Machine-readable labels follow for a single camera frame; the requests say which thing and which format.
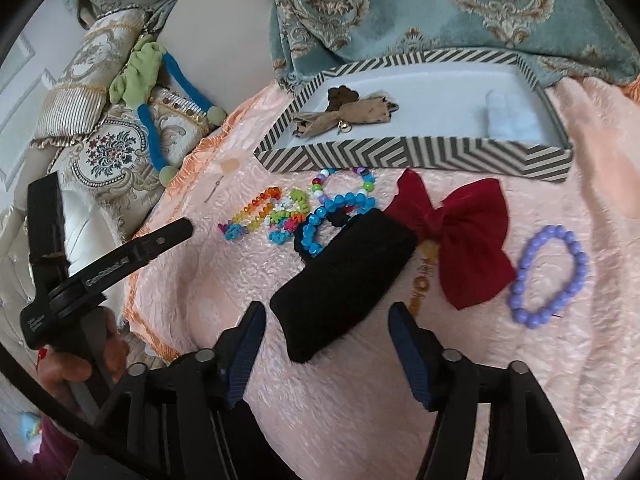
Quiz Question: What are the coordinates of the person's left hand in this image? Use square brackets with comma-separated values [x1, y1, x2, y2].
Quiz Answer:
[36, 305, 132, 398]

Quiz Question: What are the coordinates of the neon mixed bead bracelet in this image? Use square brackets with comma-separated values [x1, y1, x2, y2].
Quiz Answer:
[267, 187, 313, 246]

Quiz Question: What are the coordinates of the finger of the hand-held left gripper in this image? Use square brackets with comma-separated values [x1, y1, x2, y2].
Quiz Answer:
[26, 171, 69, 301]
[62, 218, 194, 306]

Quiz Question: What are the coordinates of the light blue cloth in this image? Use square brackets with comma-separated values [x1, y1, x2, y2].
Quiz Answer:
[482, 89, 543, 141]

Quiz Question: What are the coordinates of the pink textured blanket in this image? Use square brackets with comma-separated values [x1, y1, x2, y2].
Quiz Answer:
[122, 77, 640, 466]

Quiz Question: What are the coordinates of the red fabric bow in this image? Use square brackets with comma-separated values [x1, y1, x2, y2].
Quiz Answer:
[385, 169, 518, 311]

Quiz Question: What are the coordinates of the multicoloured round bead bracelet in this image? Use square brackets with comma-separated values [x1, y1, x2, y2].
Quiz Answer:
[310, 167, 378, 211]

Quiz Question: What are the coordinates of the small metal earring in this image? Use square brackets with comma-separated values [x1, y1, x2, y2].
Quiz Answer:
[202, 177, 226, 206]

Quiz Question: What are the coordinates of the floral embroidered cushion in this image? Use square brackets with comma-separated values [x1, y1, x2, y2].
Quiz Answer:
[50, 87, 221, 211]

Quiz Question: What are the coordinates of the teal floral brocade cloth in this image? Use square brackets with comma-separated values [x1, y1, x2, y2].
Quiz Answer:
[75, 0, 640, 92]

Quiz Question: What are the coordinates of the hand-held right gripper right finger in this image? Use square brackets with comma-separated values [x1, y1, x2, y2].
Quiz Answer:
[387, 301, 586, 480]

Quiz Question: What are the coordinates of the blue bead bracelet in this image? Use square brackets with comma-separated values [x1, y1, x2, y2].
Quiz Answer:
[301, 191, 377, 260]

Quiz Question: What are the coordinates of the green and blue plush toy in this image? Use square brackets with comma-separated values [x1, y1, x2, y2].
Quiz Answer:
[109, 35, 228, 186]

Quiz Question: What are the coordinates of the rainbow crystal bracelet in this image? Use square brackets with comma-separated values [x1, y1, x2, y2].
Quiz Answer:
[218, 186, 281, 241]

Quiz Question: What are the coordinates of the black cable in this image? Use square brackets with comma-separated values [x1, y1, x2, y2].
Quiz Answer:
[0, 346, 168, 480]

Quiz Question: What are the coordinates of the black fabric headband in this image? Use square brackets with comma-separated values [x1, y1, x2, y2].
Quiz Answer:
[270, 208, 418, 363]

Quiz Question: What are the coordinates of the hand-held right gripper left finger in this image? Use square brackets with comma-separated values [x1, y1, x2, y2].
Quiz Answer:
[70, 301, 268, 480]

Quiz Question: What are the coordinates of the purple bead bracelet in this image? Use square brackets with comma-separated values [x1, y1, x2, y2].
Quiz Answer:
[508, 225, 590, 330]

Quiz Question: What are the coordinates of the gold striped bolster cushion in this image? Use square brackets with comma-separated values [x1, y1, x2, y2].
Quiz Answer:
[30, 10, 151, 148]

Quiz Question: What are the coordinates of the plain cream cushion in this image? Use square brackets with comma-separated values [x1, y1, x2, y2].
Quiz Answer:
[157, 0, 281, 116]

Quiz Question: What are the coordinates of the black white zigzag striped box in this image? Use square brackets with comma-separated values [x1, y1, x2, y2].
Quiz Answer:
[254, 50, 574, 183]

